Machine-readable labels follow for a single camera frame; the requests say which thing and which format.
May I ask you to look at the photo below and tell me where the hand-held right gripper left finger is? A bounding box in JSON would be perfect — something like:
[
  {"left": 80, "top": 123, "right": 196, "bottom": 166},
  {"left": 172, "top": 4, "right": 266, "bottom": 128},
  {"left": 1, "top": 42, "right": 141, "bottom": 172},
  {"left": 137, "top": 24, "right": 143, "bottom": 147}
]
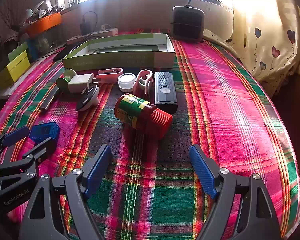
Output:
[{"left": 18, "top": 144, "right": 112, "bottom": 240}]

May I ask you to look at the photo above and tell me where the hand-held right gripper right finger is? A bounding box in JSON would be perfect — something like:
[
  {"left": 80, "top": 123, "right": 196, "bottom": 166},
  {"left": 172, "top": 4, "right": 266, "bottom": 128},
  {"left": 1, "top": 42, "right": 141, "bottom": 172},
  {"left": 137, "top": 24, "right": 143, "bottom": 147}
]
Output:
[{"left": 189, "top": 144, "right": 282, "bottom": 240}]

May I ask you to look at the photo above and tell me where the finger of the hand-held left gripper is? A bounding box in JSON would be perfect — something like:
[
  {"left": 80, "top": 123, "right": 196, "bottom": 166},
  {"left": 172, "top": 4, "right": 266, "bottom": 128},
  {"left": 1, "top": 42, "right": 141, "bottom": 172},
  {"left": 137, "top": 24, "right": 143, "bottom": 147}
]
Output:
[
  {"left": 0, "top": 126, "right": 30, "bottom": 165},
  {"left": 0, "top": 137, "right": 57, "bottom": 181}
]

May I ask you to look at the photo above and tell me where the blue transparent plastic case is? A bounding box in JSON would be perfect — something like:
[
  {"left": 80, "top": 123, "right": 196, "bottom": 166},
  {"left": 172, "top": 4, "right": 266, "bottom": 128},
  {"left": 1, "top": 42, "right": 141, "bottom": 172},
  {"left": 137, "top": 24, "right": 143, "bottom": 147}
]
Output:
[{"left": 29, "top": 122, "right": 60, "bottom": 143}]

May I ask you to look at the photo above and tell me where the black round disc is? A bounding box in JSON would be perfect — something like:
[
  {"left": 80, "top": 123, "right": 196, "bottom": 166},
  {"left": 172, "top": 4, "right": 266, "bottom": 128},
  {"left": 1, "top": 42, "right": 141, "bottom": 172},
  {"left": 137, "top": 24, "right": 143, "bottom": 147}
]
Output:
[{"left": 75, "top": 84, "right": 100, "bottom": 112}]

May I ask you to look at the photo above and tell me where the red bottle green label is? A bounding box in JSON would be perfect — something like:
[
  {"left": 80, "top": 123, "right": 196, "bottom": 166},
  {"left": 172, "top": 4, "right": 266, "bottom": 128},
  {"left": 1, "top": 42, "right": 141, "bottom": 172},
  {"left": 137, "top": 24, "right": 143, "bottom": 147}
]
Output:
[{"left": 114, "top": 93, "right": 173, "bottom": 140}]

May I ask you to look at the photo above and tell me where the white charger plug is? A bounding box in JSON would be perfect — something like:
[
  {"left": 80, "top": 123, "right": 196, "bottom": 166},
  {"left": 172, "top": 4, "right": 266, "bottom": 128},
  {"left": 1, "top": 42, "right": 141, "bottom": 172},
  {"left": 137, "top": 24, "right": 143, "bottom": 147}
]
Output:
[{"left": 68, "top": 73, "right": 102, "bottom": 94}]

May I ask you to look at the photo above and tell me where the black rectangular remote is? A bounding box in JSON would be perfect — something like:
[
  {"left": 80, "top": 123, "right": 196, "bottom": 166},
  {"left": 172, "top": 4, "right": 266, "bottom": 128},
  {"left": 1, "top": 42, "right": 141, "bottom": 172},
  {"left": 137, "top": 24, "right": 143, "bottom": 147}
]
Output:
[{"left": 154, "top": 71, "right": 178, "bottom": 114}]

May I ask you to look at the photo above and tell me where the pink plastic clip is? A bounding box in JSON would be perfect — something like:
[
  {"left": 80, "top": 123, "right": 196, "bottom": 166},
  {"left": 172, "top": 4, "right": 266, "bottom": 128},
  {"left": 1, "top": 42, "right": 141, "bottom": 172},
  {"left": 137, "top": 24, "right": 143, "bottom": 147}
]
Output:
[
  {"left": 95, "top": 67, "right": 124, "bottom": 83},
  {"left": 133, "top": 69, "right": 154, "bottom": 98}
]

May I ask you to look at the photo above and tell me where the white round plastic jar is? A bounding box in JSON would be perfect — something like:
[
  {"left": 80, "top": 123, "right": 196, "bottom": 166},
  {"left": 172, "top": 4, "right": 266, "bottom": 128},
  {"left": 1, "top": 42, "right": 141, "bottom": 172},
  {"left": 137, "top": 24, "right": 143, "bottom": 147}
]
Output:
[{"left": 117, "top": 73, "right": 136, "bottom": 92}]

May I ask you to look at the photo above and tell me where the large green cardboard box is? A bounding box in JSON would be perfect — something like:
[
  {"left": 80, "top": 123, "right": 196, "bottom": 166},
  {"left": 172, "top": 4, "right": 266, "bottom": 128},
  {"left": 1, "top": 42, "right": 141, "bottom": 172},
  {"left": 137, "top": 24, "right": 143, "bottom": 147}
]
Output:
[{"left": 62, "top": 33, "right": 176, "bottom": 71}]

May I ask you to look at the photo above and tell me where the small yellow box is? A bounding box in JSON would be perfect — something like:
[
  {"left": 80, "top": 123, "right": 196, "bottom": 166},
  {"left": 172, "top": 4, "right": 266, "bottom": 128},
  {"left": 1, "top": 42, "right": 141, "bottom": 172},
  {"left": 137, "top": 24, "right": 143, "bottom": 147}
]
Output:
[{"left": 0, "top": 51, "right": 31, "bottom": 85}]

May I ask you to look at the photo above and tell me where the plaid blanket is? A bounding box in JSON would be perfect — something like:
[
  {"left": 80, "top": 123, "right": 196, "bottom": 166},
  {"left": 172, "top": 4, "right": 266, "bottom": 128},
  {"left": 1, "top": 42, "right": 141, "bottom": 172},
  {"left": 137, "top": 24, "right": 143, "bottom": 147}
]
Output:
[{"left": 0, "top": 29, "right": 300, "bottom": 240}]

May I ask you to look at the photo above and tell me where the small lime green box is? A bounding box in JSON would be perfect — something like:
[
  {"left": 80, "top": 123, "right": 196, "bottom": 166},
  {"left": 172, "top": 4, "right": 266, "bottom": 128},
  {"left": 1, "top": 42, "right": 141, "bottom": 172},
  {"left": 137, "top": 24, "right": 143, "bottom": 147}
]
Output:
[{"left": 7, "top": 41, "right": 29, "bottom": 63}]

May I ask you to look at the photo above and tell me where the small blue box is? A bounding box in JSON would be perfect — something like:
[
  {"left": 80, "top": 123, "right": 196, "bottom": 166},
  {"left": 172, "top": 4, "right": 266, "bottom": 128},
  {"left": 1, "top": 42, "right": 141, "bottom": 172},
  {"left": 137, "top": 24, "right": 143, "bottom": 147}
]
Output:
[{"left": 27, "top": 38, "right": 38, "bottom": 62}]

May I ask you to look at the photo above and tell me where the black phone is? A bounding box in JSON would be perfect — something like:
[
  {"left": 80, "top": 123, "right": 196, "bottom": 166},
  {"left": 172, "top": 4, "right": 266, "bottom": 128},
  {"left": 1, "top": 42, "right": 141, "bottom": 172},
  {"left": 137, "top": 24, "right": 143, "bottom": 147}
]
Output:
[{"left": 53, "top": 44, "right": 77, "bottom": 62}]

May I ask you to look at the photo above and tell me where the glass tank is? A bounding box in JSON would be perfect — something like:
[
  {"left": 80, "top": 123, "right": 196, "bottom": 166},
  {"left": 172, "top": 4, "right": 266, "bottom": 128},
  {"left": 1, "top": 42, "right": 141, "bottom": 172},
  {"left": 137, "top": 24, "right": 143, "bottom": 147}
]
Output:
[{"left": 35, "top": 30, "right": 63, "bottom": 58}]

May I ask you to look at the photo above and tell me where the checkered cloth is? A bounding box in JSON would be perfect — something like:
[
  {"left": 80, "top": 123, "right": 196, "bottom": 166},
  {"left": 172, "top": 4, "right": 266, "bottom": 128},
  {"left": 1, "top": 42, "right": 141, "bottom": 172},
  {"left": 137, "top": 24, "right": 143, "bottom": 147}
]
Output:
[{"left": 5, "top": 31, "right": 23, "bottom": 43}]

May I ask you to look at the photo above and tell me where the dried twig bunch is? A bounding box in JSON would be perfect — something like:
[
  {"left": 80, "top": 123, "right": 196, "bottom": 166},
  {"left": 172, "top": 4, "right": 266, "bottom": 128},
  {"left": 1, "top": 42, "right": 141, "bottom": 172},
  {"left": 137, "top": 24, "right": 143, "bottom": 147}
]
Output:
[{"left": 0, "top": 2, "right": 25, "bottom": 32}]

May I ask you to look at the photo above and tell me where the white power strip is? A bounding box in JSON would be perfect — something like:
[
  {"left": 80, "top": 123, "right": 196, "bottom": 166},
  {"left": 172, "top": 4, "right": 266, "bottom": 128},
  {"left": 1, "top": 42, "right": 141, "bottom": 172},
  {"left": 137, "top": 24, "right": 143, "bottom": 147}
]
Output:
[{"left": 66, "top": 27, "right": 118, "bottom": 44}]

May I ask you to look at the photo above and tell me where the pile of plastic utensils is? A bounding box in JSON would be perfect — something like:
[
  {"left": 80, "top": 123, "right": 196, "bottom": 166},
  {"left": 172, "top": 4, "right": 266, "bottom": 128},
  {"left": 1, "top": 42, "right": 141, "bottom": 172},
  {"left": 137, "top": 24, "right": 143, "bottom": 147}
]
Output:
[{"left": 22, "top": 0, "right": 65, "bottom": 25}]

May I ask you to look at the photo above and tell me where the dark grey small heater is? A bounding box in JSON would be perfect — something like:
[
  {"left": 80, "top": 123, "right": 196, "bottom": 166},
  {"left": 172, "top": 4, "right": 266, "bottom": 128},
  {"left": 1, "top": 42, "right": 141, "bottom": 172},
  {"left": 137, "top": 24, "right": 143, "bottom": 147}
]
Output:
[{"left": 171, "top": 5, "right": 205, "bottom": 42}]

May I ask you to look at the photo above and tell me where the heart print curtain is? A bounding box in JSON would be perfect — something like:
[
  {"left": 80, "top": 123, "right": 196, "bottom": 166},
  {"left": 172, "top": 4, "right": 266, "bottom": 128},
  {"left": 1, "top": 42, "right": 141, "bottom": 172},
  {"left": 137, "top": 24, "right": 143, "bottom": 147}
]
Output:
[{"left": 225, "top": 0, "right": 300, "bottom": 98}]

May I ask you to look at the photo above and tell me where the black charging cable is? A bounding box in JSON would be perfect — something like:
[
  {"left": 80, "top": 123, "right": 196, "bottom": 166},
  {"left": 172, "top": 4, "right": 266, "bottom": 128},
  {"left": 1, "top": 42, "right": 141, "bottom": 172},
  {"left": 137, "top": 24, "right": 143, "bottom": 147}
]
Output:
[{"left": 81, "top": 11, "right": 98, "bottom": 35}]

